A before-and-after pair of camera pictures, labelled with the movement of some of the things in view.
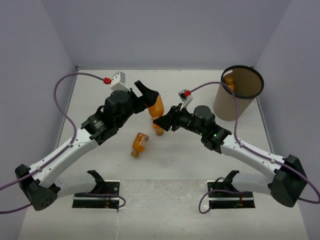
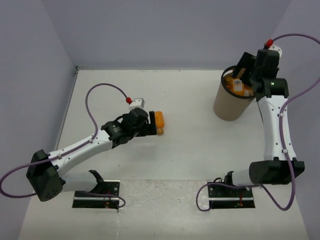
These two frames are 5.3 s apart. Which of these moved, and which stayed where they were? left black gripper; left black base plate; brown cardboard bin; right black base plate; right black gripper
Moved: right black gripper; left black gripper
Stayed: brown cardboard bin; left black base plate; right black base plate
